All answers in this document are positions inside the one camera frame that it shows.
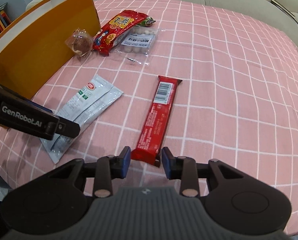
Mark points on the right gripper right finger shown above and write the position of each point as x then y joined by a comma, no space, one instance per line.
183,169

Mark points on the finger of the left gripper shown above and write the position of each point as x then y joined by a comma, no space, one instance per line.
67,128

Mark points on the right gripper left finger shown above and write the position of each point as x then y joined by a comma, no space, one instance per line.
109,168

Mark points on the white grey snack sachet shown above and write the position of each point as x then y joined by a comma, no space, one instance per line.
83,108

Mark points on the red chocolate bar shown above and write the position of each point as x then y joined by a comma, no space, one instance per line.
153,131

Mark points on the red cracker snack bag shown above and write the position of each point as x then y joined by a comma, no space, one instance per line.
114,30

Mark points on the green snack packet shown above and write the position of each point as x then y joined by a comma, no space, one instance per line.
147,22

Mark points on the orange cardboard box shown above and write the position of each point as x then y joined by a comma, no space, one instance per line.
32,47

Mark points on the clear wrapped brown pastry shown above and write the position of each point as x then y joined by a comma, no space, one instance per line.
80,42

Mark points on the pink checkered tablecloth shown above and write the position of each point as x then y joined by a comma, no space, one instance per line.
237,101

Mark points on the clear bag white balls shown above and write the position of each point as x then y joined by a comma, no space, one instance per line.
138,45

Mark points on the dark stick on sofa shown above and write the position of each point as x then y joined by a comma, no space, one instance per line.
284,10

